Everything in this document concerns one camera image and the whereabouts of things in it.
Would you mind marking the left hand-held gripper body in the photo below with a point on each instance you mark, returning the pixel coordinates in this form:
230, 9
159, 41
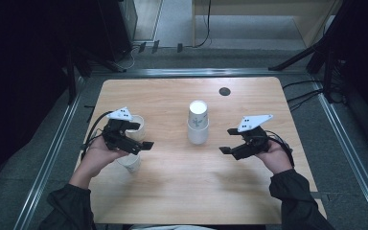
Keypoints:
116, 135

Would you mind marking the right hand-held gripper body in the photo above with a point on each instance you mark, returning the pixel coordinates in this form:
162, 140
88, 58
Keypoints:
255, 139

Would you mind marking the single clear plastic cup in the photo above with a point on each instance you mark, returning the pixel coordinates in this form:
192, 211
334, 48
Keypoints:
140, 133

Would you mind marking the single leaf print paper cup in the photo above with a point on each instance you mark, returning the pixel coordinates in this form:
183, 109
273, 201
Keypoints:
131, 163

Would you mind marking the stack of white paper cups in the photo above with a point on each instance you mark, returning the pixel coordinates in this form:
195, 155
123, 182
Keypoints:
198, 131

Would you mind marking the person's right hand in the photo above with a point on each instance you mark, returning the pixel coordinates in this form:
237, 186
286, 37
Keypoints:
278, 158

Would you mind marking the person's left hand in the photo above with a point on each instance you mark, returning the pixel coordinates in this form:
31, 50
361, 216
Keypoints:
97, 158

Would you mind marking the black tape strip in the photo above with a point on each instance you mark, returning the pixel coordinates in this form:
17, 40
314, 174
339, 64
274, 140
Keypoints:
90, 111

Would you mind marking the black round table grommet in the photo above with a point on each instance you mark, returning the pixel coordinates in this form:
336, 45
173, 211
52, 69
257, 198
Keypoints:
224, 91

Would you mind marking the black metal stand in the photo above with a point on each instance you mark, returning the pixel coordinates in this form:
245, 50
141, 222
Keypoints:
72, 76

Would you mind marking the grey tape piece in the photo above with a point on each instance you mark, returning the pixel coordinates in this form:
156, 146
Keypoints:
317, 195

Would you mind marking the person's light shirt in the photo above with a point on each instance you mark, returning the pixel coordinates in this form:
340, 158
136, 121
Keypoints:
172, 227

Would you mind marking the black tower cabinet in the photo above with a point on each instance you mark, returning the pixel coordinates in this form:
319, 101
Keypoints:
118, 25

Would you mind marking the black tripod stand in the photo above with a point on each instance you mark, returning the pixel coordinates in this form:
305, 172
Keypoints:
327, 48

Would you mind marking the light wooden cabinet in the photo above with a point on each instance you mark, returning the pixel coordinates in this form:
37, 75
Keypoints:
300, 9

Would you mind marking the metal floor rail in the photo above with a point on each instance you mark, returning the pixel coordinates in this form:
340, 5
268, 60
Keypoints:
198, 72
348, 153
49, 150

